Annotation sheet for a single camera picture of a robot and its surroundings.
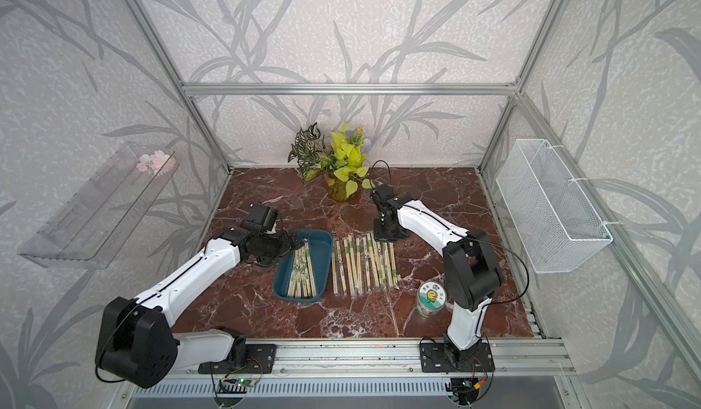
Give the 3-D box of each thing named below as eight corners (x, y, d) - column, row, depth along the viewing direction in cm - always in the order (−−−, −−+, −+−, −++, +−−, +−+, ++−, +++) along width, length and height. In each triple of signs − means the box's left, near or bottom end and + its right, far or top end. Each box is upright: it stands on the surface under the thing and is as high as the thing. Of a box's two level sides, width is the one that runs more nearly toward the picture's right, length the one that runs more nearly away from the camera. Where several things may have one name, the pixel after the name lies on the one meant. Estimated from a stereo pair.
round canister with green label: (417, 317, 82) (421, 308, 76) (414, 291, 87) (418, 281, 81) (442, 317, 82) (449, 308, 76) (438, 291, 87) (444, 281, 81)
